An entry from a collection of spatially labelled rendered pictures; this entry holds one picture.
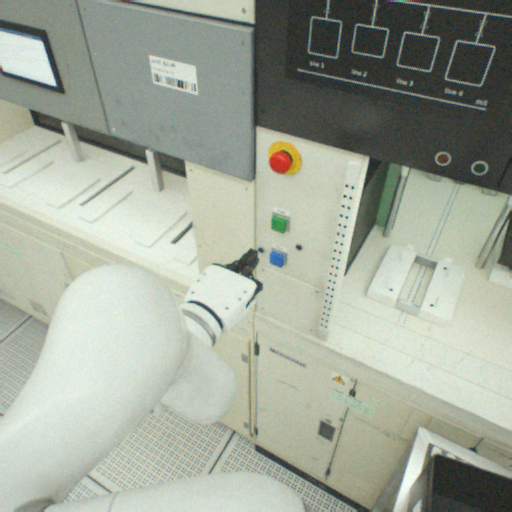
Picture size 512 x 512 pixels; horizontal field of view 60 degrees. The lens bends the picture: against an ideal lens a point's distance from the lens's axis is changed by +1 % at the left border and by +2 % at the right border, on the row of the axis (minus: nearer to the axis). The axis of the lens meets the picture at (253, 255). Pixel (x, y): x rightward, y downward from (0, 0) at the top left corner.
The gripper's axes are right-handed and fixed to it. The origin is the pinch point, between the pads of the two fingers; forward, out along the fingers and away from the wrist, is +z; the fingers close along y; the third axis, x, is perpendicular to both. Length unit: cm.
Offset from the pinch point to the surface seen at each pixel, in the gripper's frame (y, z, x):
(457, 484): 49, -3, -36
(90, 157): -100, 49, -35
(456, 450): 49, 9, -44
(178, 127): -22.6, 11.6, 15.6
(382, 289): 20.8, 34.1, -30.0
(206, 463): -19, -1, -120
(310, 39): 3.1, 12.4, 35.7
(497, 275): 46, 54, -30
